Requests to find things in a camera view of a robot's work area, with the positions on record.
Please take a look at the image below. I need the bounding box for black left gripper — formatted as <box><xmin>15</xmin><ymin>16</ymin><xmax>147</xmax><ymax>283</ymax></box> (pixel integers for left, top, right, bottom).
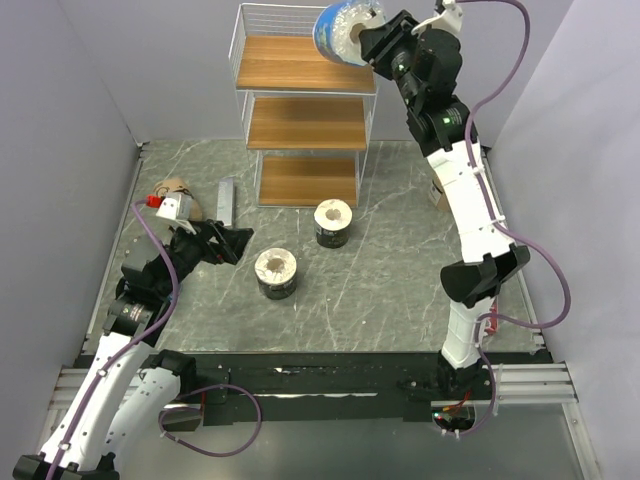
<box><xmin>155</xmin><ymin>216</ymin><xmax>252</xmax><ymax>296</ymax></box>

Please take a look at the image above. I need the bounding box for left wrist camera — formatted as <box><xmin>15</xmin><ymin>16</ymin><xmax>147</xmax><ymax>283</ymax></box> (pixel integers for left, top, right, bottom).
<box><xmin>145</xmin><ymin>193</ymin><xmax>196</xmax><ymax>234</ymax></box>

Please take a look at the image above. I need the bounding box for wire shelf with wooden boards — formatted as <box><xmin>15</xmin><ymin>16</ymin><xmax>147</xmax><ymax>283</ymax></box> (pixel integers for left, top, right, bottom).
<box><xmin>228</xmin><ymin>2</ymin><xmax>377</xmax><ymax>208</ymax></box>

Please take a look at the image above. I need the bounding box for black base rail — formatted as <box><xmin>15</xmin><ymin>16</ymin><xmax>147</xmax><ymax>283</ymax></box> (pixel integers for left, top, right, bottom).
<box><xmin>74</xmin><ymin>349</ymin><xmax>554</xmax><ymax>426</ymax></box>

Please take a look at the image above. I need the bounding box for black-wrapped paper roll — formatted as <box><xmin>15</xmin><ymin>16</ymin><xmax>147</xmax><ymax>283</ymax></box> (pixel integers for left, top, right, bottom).
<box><xmin>314</xmin><ymin>199</ymin><xmax>353</xmax><ymax>249</ymax></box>
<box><xmin>254</xmin><ymin>247</ymin><xmax>297</xmax><ymax>300</ymax></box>

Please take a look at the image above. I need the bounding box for brown paper roll with drawing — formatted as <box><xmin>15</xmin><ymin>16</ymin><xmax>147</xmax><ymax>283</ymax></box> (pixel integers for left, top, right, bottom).
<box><xmin>152</xmin><ymin>177</ymin><xmax>204</xmax><ymax>221</ymax></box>

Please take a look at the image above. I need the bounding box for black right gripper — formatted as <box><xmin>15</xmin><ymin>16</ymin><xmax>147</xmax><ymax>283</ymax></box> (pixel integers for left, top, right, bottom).
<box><xmin>356</xmin><ymin>9</ymin><xmax>422</xmax><ymax>110</ymax></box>

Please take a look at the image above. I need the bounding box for silver Protefix box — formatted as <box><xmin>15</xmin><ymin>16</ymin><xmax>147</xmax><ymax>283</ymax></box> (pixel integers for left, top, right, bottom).
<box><xmin>216</xmin><ymin>177</ymin><xmax>235</xmax><ymax>227</ymax></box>

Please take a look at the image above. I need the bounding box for brown paper roll with label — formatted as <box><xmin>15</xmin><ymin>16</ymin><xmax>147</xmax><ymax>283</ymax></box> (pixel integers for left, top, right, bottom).
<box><xmin>429</xmin><ymin>171</ymin><xmax>451</xmax><ymax>212</ymax></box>

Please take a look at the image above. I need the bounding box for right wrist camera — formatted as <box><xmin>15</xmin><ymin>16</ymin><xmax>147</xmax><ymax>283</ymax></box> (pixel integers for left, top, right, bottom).
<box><xmin>411</xmin><ymin>0</ymin><xmax>464</xmax><ymax>36</ymax></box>

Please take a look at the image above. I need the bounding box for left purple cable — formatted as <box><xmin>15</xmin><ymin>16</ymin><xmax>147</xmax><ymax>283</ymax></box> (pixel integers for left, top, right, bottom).
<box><xmin>49</xmin><ymin>199</ymin><xmax>264</xmax><ymax>469</ymax></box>

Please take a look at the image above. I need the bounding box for blue-wrapped paper towel roll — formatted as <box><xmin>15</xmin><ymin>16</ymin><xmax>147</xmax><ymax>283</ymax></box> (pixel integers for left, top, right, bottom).
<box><xmin>313</xmin><ymin>1</ymin><xmax>386</xmax><ymax>67</ymax></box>

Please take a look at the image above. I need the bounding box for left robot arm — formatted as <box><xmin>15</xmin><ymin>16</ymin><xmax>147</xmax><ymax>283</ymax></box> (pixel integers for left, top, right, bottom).
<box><xmin>12</xmin><ymin>220</ymin><xmax>254</xmax><ymax>479</ymax></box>

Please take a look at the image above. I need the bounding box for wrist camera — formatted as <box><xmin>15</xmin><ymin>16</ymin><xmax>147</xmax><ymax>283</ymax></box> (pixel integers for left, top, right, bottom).
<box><xmin>145</xmin><ymin>193</ymin><xmax>196</xmax><ymax>234</ymax></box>
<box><xmin>411</xmin><ymin>0</ymin><xmax>464</xmax><ymax>36</ymax></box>

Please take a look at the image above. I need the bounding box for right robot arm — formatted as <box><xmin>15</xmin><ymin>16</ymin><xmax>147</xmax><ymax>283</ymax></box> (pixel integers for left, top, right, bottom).
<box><xmin>358</xmin><ymin>1</ymin><xmax>530</xmax><ymax>399</ymax></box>

